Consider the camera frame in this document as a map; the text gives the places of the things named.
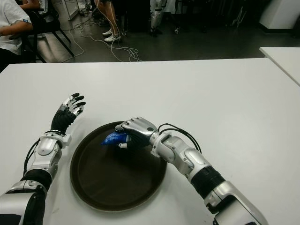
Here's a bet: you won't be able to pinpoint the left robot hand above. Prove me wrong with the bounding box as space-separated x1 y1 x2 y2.
51 92 86 136

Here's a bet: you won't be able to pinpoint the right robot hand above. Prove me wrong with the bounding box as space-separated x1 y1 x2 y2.
114 116 158 150

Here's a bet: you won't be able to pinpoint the blue Oreo cookie pack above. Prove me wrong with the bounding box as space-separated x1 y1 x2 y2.
100 131 128 147

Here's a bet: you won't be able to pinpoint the round dark brown tray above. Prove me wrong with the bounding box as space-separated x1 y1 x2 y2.
69 121 168 210

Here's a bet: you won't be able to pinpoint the black chair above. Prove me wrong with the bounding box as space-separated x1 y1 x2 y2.
22 9 75 63

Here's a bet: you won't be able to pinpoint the seated person in white shirt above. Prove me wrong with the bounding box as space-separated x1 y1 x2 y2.
0 0 33 73

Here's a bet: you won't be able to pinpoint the silver humanoid robot legs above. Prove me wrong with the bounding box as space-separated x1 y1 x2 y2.
150 0 168 37

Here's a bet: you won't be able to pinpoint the person in white sneakers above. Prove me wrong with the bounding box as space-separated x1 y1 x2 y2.
93 0 123 43

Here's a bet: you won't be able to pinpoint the black wheeled furniture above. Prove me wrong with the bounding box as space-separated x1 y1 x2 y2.
120 0 150 36

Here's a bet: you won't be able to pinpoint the white low cabinet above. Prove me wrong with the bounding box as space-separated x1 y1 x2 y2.
50 0 79 21

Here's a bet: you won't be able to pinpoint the white side table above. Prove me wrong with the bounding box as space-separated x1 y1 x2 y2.
259 46 300 86

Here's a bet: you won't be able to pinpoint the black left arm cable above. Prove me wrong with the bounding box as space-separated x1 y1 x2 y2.
23 138 40 175

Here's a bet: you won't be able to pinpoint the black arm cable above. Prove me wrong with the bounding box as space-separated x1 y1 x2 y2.
23 138 40 175
157 123 203 153

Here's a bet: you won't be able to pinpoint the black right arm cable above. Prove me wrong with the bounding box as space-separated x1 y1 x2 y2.
157 123 203 153

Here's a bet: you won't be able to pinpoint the white looped cable bundle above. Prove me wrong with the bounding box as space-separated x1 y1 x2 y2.
110 0 144 62

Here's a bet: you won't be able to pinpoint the long white floor cable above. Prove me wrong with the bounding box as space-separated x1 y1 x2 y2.
69 21 111 57

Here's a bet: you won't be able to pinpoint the white pedestal with black base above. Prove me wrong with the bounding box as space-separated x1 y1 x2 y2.
259 0 300 30

